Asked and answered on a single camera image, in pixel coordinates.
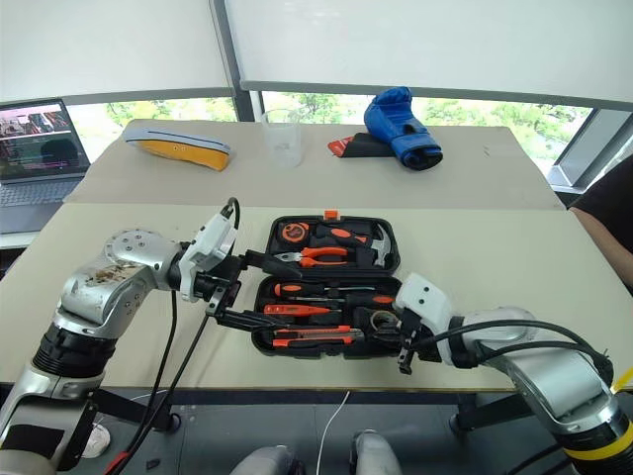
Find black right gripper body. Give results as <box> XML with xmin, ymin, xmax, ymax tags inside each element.
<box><xmin>395</xmin><ymin>309</ymin><xmax>442</xmax><ymax>375</ymax></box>

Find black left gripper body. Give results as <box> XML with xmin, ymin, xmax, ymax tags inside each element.
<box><xmin>196</xmin><ymin>251</ymin><xmax>249</xmax><ymax>321</ymax></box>

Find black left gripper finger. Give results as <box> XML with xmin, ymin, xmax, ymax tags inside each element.
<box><xmin>217</xmin><ymin>309</ymin><xmax>294</xmax><ymax>334</ymax></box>
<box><xmin>244</xmin><ymin>249</ymin><xmax>304</xmax><ymax>281</ymax></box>

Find black electrical tape roll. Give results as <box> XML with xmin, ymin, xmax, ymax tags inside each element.
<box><xmin>366</xmin><ymin>309</ymin><xmax>400</xmax><ymax>343</ymax></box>

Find black orange handled screwdriver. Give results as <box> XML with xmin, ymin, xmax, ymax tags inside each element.
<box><xmin>274</xmin><ymin>282</ymin><xmax>377</xmax><ymax>299</ymax></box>
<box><xmin>291</xmin><ymin>293</ymin><xmax>397</xmax><ymax>309</ymax></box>

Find orange test pen screwdriver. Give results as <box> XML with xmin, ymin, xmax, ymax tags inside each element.
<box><xmin>263</xmin><ymin>304</ymin><xmax>331</xmax><ymax>317</ymax></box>

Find black orange utility knife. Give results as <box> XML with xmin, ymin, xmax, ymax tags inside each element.
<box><xmin>271</xmin><ymin>326</ymin><xmax>365</xmax><ymax>348</ymax></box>

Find black plastic tool case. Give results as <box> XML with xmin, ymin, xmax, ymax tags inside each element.
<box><xmin>250</xmin><ymin>210</ymin><xmax>403</xmax><ymax>360</ymax></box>

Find orange black tape measure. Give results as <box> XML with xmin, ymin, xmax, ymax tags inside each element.
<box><xmin>277</xmin><ymin>222</ymin><xmax>312</xmax><ymax>245</ymax></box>

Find black table leg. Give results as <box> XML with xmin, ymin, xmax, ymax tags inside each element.
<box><xmin>449</xmin><ymin>393</ymin><xmax>536</xmax><ymax>434</ymax></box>
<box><xmin>92</xmin><ymin>388</ymin><xmax>182</xmax><ymax>434</ymax></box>

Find silver rounded robot leg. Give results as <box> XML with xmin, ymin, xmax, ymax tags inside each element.
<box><xmin>351</xmin><ymin>428</ymin><xmax>403</xmax><ymax>475</ymax></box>
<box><xmin>229</xmin><ymin>445</ymin><xmax>306</xmax><ymax>475</ymax></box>

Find clear plastic measuring cup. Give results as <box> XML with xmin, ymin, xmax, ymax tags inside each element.
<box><xmin>260</xmin><ymin>108</ymin><xmax>304</xmax><ymax>169</ymax></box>

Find grey yellow zip case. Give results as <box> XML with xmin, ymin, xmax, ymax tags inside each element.
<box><xmin>123</xmin><ymin>126</ymin><xmax>232</xmax><ymax>173</ymax></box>

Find black and red cloth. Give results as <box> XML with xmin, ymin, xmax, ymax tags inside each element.
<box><xmin>327</xmin><ymin>132</ymin><xmax>397</xmax><ymax>160</ymax></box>

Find blue boxing glove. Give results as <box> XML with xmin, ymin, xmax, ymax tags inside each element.
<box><xmin>363</xmin><ymin>86</ymin><xmax>444</xmax><ymax>172</ymax></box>

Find white sneaker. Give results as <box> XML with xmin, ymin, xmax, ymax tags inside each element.
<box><xmin>81</xmin><ymin>425</ymin><xmax>112</xmax><ymax>459</ymax></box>

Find open laptop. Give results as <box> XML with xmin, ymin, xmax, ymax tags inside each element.
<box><xmin>0</xmin><ymin>98</ymin><xmax>93</xmax><ymax>235</ymax></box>

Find person in black shirt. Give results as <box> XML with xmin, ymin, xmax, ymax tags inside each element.
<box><xmin>568</xmin><ymin>155</ymin><xmax>633</xmax><ymax>298</ymax></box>

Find grey window side panel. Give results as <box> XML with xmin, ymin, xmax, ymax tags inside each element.
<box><xmin>548</xmin><ymin>108</ymin><xmax>633</xmax><ymax>194</ymax></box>

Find white roller blind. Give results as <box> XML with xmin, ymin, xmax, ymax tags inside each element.
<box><xmin>0</xmin><ymin>0</ymin><xmax>236</xmax><ymax>104</ymax></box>
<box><xmin>223</xmin><ymin>0</ymin><xmax>633</xmax><ymax>113</ymax></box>

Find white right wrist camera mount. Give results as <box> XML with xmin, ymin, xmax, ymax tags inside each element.
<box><xmin>394</xmin><ymin>271</ymin><xmax>454</xmax><ymax>342</ymax></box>

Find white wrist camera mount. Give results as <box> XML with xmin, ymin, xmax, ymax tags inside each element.
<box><xmin>394</xmin><ymin>271</ymin><xmax>454</xmax><ymax>342</ymax></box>
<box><xmin>177</xmin><ymin>210</ymin><xmax>238</xmax><ymax>303</ymax></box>

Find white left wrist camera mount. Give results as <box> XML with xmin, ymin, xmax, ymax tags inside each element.
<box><xmin>177</xmin><ymin>210</ymin><xmax>238</xmax><ymax>303</ymax></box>

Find orange handled pliers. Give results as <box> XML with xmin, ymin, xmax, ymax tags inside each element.
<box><xmin>273</xmin><ymin>245</ymin><xmax>350</xmax><ymax>269</ymax></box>

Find claw hammer orange black handle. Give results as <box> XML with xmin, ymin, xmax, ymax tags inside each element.
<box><xmin>316</xmin><ymin>223</ymin><xmax>395</xmax><ymax>269</ymax></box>

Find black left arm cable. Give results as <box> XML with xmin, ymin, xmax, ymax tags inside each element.
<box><xmin>106</xmin><ymin>196</ymin><xmax>242</xmax><ymax>475</ymax></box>

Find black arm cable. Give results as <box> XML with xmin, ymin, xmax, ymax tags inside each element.
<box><xmin>419</xmin><ymin>319</ymin><xmax>615</xmax><ymax>383</ymax></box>
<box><xmin>106</xmin><ymin>196</ymin><xmax>242</xmax><ymax>475</ymax></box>

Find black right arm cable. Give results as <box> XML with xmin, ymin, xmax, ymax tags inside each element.
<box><xmin>419</xmin><ymin>319</ymin><xmax>615</xmax><ymax>383</ymax></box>

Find white cable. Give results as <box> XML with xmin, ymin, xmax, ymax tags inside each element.
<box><xmin>318</xmin><ymin>390</ymin><xmax>351</xmax><ymax>475</ymax></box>

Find dark window frame post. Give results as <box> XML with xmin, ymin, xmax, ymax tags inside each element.
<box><xmin>210</xmin><ymin>0</ymin><xmax>264</xmax><ymax>124</ymax></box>

